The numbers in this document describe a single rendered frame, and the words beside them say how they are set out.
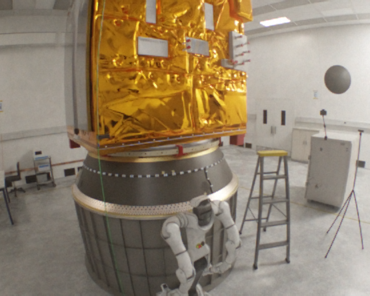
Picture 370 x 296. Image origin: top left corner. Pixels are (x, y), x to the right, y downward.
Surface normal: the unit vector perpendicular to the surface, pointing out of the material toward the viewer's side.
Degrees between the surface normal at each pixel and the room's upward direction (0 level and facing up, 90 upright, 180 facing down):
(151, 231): 90
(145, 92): 84
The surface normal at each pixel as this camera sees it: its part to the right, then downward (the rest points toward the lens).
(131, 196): -0.07, -0.29
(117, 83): 0.51, 0.00
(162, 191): 0.17, -0.30
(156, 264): 0.10, 0.18
